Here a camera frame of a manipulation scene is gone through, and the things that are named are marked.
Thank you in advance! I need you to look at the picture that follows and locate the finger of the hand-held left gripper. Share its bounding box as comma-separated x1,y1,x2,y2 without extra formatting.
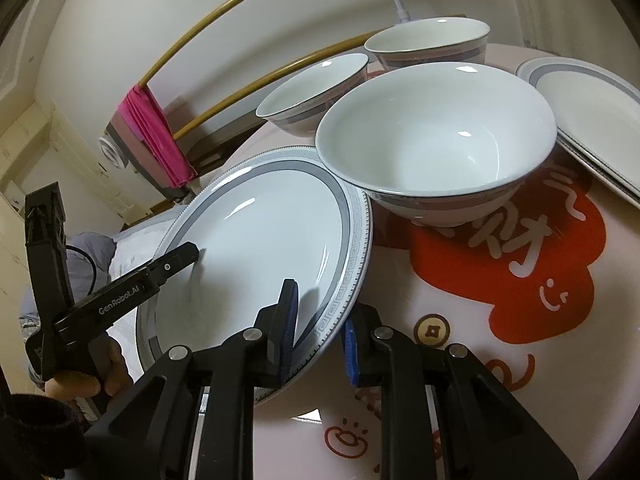
142,241,199,290

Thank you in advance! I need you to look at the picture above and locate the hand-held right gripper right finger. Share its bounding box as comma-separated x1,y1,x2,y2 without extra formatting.
341,304,568,480

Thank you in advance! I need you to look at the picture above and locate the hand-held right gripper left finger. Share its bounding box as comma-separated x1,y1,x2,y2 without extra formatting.
82,279,301,480

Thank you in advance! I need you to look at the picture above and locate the large gray-rimmed white plate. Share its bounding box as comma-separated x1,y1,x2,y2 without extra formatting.
135,146,375,407

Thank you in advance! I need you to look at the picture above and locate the white bowl with gray band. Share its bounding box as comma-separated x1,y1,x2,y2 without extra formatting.
315,61,558,228
256,52,370,139
364,17,492,73

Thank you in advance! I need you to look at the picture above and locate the person's left forearm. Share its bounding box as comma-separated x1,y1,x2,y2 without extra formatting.
0,394,92,480

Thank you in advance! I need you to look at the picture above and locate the person's left hand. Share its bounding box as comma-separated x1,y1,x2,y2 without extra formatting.
45,342,132,404

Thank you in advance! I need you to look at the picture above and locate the white bedding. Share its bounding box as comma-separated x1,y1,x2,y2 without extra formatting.
110,220,177,281

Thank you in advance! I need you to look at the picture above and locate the gray cloth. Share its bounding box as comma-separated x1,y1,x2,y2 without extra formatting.
20,231,118,321

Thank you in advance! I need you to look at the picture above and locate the pink cloth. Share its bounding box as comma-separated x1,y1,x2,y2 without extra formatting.
117,85,198,188

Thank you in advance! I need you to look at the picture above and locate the cream wardrobe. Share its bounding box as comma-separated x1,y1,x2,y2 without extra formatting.
0,75,103,291

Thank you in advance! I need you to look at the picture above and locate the gray appliance with round vent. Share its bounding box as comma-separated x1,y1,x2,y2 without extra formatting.
97,107,196,201

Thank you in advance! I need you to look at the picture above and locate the black cable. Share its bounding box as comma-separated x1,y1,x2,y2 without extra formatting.
66,246,99,287

